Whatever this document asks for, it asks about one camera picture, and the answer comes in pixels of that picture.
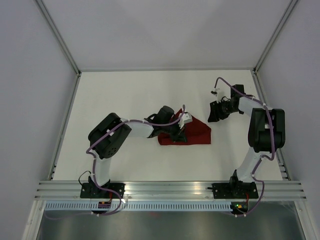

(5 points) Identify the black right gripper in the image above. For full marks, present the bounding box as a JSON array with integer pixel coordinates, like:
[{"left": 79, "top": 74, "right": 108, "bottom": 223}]
[{"left": 207, "top": 98, "right": 239, "bottom": 123}]

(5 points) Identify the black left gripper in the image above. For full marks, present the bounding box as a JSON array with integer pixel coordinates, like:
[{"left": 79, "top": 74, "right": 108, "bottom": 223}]
[{"left": 162, "top": 119, "right": 187, "bottom": 144}]

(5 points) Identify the dark red cloth napkin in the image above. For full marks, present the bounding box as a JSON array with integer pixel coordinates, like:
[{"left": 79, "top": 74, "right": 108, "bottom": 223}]
[{"left": 157, "top": 115, "right": 212, "bottom": 146}]

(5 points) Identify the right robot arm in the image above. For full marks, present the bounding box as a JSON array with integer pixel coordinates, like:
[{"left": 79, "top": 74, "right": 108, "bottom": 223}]
[{"left": 208, "top": 84, "right": 286, "bottom": 199}]

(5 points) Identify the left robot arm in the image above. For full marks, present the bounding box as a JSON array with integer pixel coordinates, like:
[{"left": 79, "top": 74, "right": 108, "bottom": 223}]
[{"left": 86, "top": 105, "right": 193, "bottom": 198}]

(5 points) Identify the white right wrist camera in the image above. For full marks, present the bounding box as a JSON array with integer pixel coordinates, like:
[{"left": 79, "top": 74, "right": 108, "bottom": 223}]
[{"left": 210, "top": 88, "right": 225, "bottom": 103}]

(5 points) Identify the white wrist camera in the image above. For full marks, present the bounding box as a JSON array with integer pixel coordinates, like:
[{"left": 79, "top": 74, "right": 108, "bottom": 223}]
[
  {"left": 178, "top": 112, "right": 193, "bottom": 129},
  {"left": 210, "top": 88, "right": 225, "bottom": 103}
]

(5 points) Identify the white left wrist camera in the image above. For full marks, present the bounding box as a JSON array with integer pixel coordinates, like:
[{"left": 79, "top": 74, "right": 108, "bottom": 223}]
[{"left": 178, "top": 112, "right": 193, "bottom": 129}]

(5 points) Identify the aluminium frame right side rail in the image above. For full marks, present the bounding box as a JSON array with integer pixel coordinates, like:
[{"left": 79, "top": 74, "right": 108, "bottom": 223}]
[{"left": 250, "top": 69, "right": 292, "bottom": 181}]

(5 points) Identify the aluminium frame rail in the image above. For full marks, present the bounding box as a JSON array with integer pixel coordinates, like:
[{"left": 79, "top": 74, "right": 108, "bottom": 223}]
[
  {"left": 250, "top": 69, "right": 292, "bottom": 181},
  {"left": 46, "top": 72, "right": 82, "bottom": 181},
  {"left": 80, "top": 67, "right": 254, "bottom": 73}
]

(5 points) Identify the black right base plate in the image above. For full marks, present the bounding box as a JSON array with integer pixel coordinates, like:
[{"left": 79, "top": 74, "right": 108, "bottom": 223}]
[{"left": 210, "top": 182, "right": 259, "bottom": 200}]

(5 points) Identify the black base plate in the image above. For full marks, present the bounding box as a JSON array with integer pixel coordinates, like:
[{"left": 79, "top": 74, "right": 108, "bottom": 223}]
[
  {"left": 80, "top": 182, "right": 125, "bottom": 199},
  {"left": 210, "top": 182, "right": 259, "bottom": 200}
]

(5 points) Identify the aluminium frame back rail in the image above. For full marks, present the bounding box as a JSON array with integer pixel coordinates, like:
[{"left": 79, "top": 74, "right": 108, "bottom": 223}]
[{"left": 80, "top": 67, "right": 254, "bottom": 73}]

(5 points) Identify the aluminium frame left side rail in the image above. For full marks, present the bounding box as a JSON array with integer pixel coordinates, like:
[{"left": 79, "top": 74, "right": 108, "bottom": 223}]
[{"left": 46, "top": 72, "right": 82, "bottom": 181}]

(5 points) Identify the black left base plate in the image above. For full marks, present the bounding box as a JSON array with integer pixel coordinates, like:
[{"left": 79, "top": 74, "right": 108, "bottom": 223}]
[{"left": 80, "top": 182, "right": 125, "bottom": 199}]

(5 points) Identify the white slotted cable duct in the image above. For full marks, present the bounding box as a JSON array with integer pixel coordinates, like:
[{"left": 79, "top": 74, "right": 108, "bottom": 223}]
[{"left": 45, "top": 200, "right": 232, "bottom": 212}]

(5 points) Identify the aluminium frame right post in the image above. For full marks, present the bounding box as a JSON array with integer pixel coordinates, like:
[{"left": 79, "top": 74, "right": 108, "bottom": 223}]
[{"left": 252, "top": 0, "right": 300, "bottom": 75}]

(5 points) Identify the aluminium frame post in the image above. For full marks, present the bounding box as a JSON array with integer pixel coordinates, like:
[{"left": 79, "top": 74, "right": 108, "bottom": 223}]
[
  {"left": 34, "top": 0, "right": 81, "bottom": 76},
  {"left": 252, "top": 0, "right": 300, "bottom": 75}
]

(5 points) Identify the aluminium front mounting rail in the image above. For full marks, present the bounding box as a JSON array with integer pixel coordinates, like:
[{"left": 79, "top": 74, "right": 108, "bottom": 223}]
[{"left": 34, "top": 180, "right": 307, "bottom": 202}]

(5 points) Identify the aluminium frame left post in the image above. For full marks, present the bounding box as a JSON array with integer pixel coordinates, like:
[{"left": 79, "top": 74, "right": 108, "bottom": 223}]
[{"left": 34, "top": 0, "right": 81, "bottom": 76}]

